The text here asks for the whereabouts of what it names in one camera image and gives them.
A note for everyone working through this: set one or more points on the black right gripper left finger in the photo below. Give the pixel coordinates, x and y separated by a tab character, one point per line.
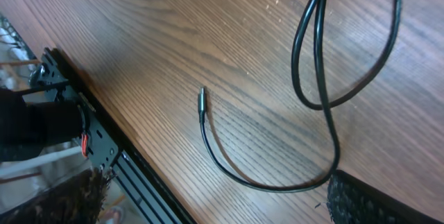
76	200

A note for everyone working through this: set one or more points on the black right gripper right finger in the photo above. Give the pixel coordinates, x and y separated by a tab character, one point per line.
352	201

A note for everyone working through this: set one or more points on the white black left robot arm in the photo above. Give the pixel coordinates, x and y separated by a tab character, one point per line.
27	128

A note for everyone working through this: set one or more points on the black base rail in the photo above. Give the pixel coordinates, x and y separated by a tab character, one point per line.
107	146

